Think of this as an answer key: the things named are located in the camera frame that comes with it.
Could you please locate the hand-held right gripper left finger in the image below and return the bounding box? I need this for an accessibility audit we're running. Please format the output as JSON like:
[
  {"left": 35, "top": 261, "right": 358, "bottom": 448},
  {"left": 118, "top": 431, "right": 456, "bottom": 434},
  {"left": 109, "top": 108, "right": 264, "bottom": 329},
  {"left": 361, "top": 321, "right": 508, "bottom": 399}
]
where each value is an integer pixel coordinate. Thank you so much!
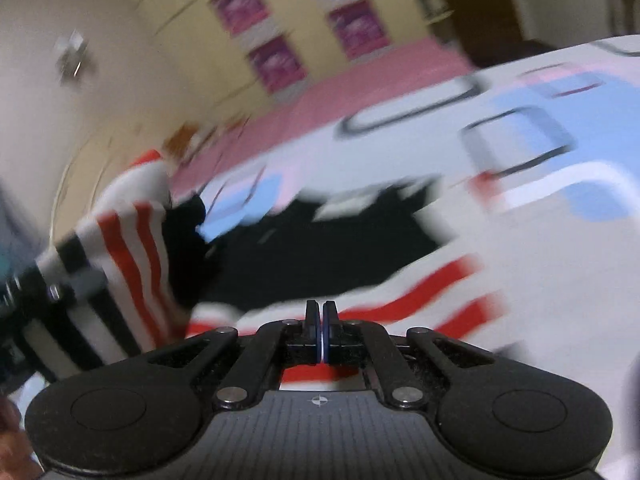
[{"left": 147, "top": 300, "right": 322, "bottom": 411}]

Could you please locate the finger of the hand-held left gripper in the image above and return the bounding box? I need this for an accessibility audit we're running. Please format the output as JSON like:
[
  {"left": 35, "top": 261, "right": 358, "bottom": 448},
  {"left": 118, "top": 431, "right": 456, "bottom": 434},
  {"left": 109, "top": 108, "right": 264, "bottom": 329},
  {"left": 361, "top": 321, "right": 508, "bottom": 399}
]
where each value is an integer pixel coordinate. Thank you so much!
[{"left": 46, "top": 268, "right": 108, "bottom": 309}]

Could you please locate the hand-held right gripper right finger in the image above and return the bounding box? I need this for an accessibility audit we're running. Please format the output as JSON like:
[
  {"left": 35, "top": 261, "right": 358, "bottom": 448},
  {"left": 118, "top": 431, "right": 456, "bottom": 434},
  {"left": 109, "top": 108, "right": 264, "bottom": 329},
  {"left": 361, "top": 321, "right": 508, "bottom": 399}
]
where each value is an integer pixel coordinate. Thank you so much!
[{"left": 322, "top": 300, "right": 501, "bottom": 411}]

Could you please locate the striped knit sweater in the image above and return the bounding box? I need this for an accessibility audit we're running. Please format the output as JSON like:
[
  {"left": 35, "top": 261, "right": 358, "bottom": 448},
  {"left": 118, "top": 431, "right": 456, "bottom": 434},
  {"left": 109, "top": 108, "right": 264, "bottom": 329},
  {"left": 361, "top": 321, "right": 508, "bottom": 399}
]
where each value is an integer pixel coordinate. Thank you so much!
[{"left": 30, "top": 149, "right": 507, "bottom": 392}]

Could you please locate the person's left forearm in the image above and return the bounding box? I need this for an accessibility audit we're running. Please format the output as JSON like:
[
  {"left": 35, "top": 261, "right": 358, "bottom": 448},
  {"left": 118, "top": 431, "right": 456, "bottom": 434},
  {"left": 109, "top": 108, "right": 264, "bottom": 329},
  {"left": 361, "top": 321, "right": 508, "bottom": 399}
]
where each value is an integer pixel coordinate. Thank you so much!
[{"left": 0, "top": 400, "right": 45, "bottom": 480}]

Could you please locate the cream wooden headboard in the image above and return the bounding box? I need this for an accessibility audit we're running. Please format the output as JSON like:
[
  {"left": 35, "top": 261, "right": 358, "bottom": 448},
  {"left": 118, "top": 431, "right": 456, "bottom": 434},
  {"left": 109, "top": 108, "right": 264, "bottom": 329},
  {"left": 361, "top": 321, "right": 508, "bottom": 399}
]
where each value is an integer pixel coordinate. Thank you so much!
[{"left": 49, "top": 105, "right": 251, "bottom": 251}]

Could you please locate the orange cat pillow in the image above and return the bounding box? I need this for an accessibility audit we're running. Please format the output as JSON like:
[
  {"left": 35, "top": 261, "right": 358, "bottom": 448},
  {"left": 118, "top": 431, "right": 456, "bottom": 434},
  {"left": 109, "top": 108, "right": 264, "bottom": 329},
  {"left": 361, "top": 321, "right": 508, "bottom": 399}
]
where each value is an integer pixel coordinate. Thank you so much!
[{"left": 164, "top": 122, "right": 206, "bottom": 163}]

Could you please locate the pink bed sheet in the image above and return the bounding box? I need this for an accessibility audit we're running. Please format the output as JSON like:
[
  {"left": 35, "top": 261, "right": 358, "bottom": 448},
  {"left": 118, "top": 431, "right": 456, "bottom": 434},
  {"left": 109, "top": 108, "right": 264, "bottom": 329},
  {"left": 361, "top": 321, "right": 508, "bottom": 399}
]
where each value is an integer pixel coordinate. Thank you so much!
[{"left": 169, "top": 35, "right": 478, "bottom": 198}]

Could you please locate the patterned grey blue quilt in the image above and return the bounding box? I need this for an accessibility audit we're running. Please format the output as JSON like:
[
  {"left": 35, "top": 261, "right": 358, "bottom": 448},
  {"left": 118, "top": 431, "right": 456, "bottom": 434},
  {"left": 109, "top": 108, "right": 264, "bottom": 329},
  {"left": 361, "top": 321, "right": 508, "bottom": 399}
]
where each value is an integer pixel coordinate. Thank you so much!
[{"left": 190, "top": 34, "right": 640, "bottom": 480}]

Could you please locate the cream yellow wardrobe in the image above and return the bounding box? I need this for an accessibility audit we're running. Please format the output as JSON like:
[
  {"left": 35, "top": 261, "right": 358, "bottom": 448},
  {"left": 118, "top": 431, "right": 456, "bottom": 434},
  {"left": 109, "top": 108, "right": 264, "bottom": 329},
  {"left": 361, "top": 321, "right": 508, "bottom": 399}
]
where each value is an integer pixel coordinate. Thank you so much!
[{"left": 119, "top": 0, "right": 453, "bottom": 113}]

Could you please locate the brown wooden door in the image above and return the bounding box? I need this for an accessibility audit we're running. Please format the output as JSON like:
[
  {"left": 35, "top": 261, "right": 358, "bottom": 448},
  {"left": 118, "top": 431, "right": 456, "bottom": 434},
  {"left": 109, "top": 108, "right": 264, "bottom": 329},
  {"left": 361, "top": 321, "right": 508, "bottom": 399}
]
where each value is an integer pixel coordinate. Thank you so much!
[{"left": 432, "top": 0, "right": 528, "bottom": 57}]

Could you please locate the grey wall fixture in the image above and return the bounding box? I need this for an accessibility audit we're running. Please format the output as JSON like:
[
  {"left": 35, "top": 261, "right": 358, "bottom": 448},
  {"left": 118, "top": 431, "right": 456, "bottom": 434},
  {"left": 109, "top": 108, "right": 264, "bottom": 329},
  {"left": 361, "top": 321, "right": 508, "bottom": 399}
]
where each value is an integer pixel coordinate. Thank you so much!
[{"left": 54, "top": 29, "right": 92, "bottom": 87}]

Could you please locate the pink wall poster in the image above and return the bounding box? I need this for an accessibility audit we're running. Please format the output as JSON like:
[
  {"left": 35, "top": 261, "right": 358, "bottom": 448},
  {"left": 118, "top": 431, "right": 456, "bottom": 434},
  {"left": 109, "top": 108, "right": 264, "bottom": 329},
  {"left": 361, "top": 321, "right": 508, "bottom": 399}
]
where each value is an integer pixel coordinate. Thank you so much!
[
  {"left": 248, "top": 35, "right": 307, "bottom": 94},
  {"left": 327, "top": 0, "right": 392, "bottom": 59},
  {"left": 209, "top": 0, "right": 267, "bottom": 37}
]

